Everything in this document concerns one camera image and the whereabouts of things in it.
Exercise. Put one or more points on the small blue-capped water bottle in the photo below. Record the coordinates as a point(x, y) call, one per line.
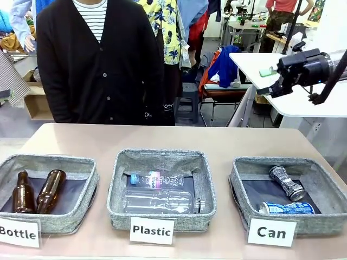
point(157, 180)

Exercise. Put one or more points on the cardboard box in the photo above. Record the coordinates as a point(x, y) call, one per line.
point(38, 107)

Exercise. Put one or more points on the black stand pole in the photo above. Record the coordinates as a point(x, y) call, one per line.
point(292, 24)

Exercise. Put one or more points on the crushed black silver can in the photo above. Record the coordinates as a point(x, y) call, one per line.
point(287, 182)

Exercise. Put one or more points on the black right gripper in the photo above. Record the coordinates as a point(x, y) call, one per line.
point(306, 69)

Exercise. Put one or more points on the brown glass beer bottle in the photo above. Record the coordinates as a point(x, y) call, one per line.
point(51, 189)
point(23, 195)

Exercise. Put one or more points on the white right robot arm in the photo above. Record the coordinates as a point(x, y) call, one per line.
point(337, 63)

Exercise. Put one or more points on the white Plastic label sign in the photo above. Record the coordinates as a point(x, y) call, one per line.
point(151, 230)

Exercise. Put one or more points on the grey fabric basket plastic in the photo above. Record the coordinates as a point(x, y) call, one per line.
point(160, 159)

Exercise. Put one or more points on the person in black cardigan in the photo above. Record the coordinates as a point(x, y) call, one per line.
point(114, 67)

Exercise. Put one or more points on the checkered cloth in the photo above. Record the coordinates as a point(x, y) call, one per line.
point(12, 78)

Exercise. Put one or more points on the person in red shirt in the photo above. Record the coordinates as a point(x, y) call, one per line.
point(279, 19)

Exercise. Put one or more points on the red garment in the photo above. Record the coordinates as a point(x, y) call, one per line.
point(198, 29)

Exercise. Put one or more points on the white side table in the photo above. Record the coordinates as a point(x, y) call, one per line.
point(249, 63)

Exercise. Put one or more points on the grey fabric basket can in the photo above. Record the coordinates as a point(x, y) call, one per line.
point(317, 169)

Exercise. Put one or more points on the grey fabric basket bottle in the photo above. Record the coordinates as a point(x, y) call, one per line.
point(16, 165)

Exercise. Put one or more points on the blue jacket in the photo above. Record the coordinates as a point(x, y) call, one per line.
point(225, 67)

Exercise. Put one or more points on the grey hanging tag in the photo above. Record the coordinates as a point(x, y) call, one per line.
point(185, 57)

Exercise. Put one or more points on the white Bottle label sign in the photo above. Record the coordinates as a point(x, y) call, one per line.
point(16, 233)

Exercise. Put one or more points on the black plastic stool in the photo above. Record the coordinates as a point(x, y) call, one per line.
point(187, 103)

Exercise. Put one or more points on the large clear plastic bottle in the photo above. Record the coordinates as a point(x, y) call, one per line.
point(160, 201)

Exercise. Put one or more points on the blue drink can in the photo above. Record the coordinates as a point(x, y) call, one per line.
point(290, 208)

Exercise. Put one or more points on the yellow floral shirt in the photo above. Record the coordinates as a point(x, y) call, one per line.
point(169, 24)

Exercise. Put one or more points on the orange jacket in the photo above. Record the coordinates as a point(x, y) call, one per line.
point(206, 78)

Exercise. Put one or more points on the white Can label sign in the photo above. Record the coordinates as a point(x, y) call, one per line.
point(271, 232)

